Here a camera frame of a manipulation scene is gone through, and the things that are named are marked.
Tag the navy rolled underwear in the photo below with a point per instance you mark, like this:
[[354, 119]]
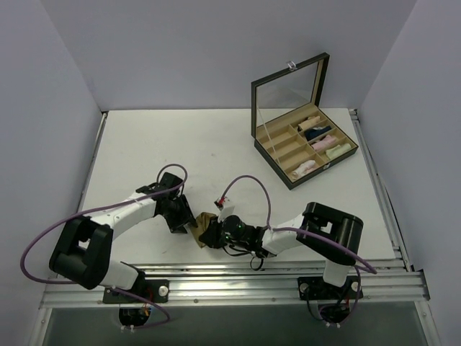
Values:
[[312, 133]]

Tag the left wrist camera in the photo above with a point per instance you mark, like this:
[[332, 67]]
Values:
[[169, 181]]

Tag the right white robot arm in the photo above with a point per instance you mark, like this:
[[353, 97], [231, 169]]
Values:
[[331, 233]]

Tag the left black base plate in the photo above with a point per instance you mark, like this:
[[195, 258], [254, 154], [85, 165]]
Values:
[[156, 291]]

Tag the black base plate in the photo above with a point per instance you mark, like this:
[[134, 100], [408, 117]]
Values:
[[156, 291], [315, 289]]

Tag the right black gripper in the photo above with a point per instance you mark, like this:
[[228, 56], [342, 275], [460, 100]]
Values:
[[211, 237]]

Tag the tan brown underwear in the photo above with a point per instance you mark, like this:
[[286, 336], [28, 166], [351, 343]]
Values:
[[204, 220]]

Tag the pink rolled underwear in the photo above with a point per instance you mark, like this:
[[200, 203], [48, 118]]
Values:
[[324, 142]]

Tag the beige rolled underwear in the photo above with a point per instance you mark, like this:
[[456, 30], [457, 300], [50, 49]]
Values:
[[308, 123]]

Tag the white underwear pink trim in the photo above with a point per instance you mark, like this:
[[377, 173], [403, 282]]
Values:
[[303, 169]]

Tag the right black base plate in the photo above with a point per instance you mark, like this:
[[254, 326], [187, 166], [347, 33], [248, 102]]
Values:
[[315, 289]]

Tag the black compartment storage box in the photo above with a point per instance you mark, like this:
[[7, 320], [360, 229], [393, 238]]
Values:
[[282, 100]]

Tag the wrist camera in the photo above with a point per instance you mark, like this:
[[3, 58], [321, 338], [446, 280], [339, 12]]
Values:
[[169, 181], [226, 208]]

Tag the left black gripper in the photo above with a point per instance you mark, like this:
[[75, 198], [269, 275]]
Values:
[[179, 220]]

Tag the aluminium rail frame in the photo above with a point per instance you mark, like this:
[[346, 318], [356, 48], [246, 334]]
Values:
[[217, 150]]

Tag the pale green rolled underwear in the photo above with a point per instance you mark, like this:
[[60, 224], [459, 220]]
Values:
[[337, 151]]

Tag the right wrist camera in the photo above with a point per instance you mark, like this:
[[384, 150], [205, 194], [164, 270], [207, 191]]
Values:
[[226, 208]]

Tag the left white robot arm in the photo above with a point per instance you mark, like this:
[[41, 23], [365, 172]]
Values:
[[84, 249]]

